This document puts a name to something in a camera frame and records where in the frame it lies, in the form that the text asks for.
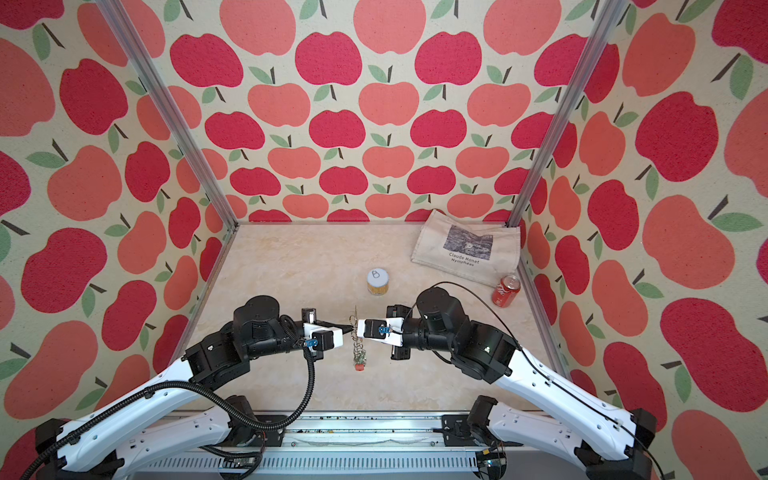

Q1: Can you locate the metal car-shaped key holder plate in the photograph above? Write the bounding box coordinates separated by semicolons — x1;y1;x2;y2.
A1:
349;308;367;372

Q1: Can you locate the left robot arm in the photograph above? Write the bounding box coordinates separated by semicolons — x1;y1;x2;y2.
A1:
21;295;354;479

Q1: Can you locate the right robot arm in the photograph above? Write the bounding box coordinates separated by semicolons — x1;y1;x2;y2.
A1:
356;283;664;479

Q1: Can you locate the small round tin can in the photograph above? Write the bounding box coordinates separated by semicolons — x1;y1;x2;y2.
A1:
366;268;390;296

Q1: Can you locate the red soda can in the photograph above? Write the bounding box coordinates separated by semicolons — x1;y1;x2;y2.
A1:
491;274;522;308

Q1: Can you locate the beige canvas tote bag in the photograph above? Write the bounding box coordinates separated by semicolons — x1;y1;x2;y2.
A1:
411;211;522;287

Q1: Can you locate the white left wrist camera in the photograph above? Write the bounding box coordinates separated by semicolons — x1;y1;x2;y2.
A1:
303;323;344;352

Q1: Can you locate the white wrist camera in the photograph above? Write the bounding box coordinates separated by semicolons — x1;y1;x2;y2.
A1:
303;323;344;352
358;317;404;347

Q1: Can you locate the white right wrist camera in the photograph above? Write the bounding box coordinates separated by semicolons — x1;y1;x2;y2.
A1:
358;317;404;347

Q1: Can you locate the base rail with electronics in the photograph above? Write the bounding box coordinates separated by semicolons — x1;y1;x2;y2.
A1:
132;411;507;479

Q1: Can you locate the aluminium corner post left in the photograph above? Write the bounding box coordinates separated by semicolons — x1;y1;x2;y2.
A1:
96;1;239;235

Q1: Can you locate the aluminium corner post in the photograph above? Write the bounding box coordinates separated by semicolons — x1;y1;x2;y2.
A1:
505;0;629;227
96;1;239;235

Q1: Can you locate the aluminium corner post right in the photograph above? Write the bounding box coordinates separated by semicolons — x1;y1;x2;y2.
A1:
505;0;629;227

